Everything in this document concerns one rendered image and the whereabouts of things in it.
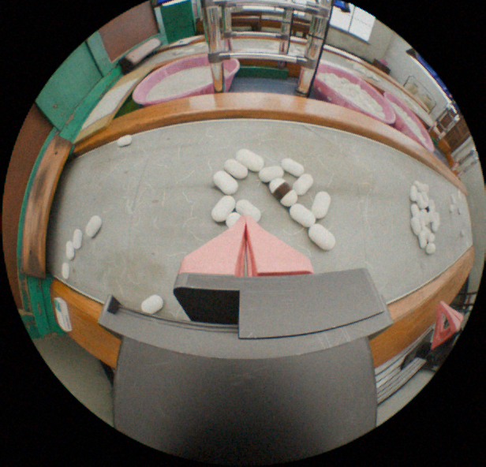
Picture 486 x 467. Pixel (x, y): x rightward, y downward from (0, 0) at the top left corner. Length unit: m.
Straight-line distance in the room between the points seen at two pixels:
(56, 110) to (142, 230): 0.43
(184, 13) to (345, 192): 2.77
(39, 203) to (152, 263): 0.31
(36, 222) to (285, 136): 0.49
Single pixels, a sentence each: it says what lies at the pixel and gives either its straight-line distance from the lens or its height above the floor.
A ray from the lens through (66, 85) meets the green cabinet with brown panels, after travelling 0.58.
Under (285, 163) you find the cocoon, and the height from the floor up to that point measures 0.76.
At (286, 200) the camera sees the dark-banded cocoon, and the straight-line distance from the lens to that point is 0.20.
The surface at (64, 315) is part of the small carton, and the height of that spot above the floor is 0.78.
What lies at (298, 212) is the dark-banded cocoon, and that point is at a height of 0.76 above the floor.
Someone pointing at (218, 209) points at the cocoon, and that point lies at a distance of 0.19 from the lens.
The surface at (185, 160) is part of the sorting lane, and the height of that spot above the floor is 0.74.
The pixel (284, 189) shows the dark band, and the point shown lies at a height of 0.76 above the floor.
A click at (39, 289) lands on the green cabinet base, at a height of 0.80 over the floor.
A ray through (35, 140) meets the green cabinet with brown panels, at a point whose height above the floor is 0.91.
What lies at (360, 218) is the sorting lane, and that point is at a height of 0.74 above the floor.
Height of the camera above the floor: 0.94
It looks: 76 degrees down
